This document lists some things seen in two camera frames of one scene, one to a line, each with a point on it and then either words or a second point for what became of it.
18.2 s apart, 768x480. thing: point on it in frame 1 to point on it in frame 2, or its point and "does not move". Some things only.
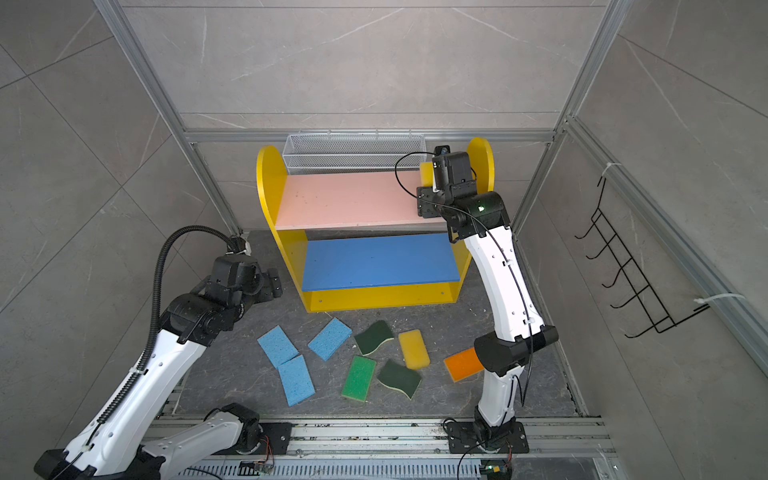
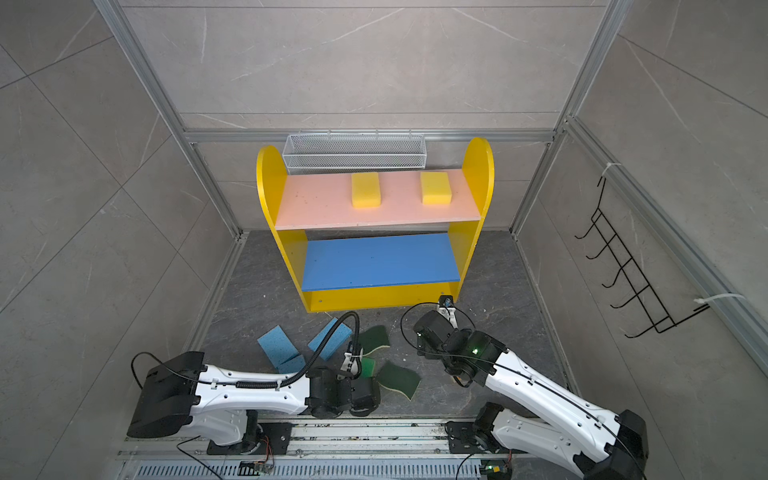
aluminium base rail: x=405 y=449 does not move
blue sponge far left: x=277 y=346 does not move
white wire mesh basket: x=322 y=153 does not move
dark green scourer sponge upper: x=372 y=337 does not move
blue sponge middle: x=330 y=339 does not move
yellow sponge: x=414 y=351 to x=366 y=190
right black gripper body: x=432 y=205 to x=427 y=351
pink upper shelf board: x=341 y=200 does not move
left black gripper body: x=265 y=289 to x=339 y=379
